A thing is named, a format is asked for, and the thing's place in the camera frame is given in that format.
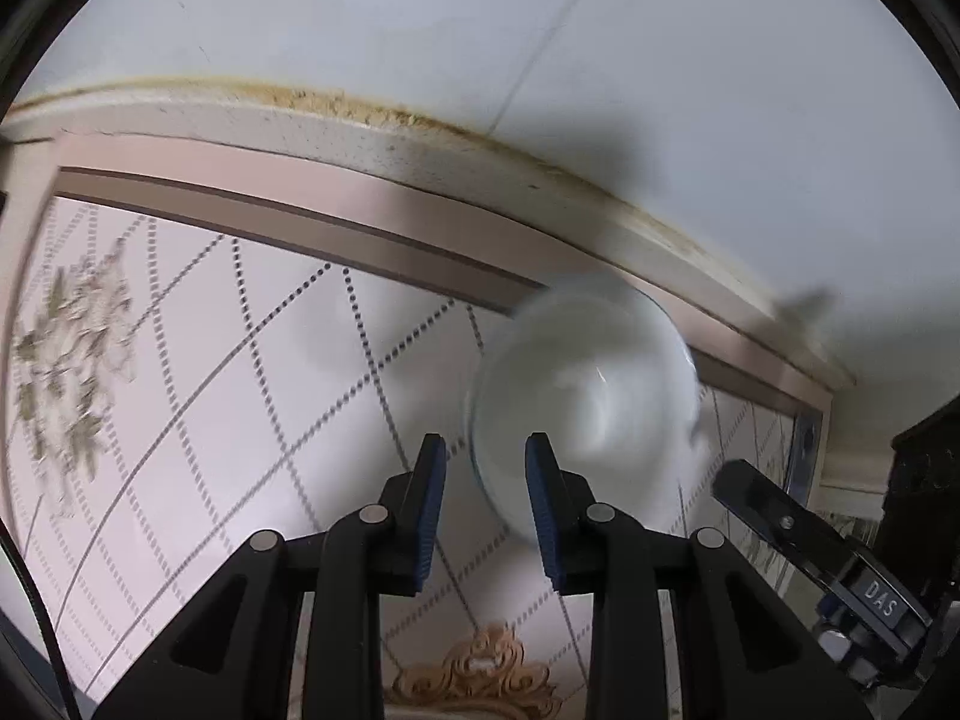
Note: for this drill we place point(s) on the dark blue smartphone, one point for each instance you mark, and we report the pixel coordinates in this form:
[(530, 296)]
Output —
[(808, 439)]

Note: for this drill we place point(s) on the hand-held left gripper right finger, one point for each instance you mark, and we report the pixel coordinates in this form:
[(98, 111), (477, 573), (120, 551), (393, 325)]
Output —
[(544, 510)]

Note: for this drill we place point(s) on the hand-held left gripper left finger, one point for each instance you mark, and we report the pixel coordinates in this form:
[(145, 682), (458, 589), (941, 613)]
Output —
[(427, 510)]

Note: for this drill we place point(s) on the white bowl with navy rim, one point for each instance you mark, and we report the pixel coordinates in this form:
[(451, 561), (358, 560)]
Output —
[(592, 390)]

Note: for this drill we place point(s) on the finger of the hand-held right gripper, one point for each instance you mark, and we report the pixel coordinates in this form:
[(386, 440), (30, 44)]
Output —
[(780, 517)]

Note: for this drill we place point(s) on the floral diamond pattern tablecloth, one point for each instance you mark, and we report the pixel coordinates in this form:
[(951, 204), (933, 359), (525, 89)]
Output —
[(225, 390)]

